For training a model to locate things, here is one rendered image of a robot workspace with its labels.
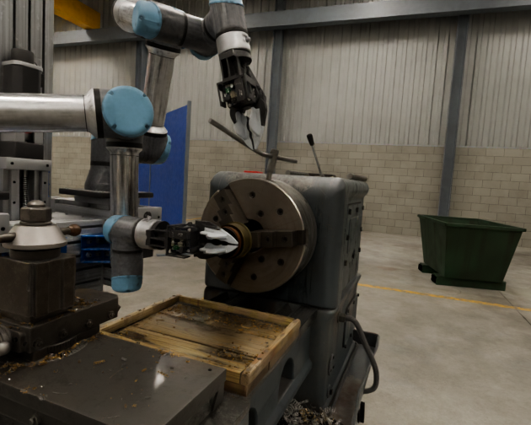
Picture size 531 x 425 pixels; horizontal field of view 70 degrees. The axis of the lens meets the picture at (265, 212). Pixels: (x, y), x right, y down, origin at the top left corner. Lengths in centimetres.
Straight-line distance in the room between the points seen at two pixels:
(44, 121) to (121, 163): 23
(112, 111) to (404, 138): 1031
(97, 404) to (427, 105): 1090
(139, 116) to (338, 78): 1065
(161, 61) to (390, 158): 981
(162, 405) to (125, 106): 67
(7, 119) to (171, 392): 70
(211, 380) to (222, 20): 73
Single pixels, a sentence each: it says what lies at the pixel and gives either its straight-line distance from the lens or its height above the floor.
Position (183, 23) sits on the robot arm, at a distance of 99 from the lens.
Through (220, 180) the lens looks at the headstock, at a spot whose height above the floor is 122.
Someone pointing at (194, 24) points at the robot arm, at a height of 159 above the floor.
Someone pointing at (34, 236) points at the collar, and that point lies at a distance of 59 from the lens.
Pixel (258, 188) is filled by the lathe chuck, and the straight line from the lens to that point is 100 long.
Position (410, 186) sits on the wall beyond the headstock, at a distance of 1087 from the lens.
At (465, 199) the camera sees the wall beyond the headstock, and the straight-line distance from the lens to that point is 1098.
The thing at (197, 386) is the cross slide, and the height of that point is 97.
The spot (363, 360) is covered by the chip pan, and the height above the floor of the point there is 54.
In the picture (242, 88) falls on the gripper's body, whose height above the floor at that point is 142.
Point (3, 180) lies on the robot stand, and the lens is 133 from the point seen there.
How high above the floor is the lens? 123
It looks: 5 degrees down
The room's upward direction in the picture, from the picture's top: 4 degrees clockwise
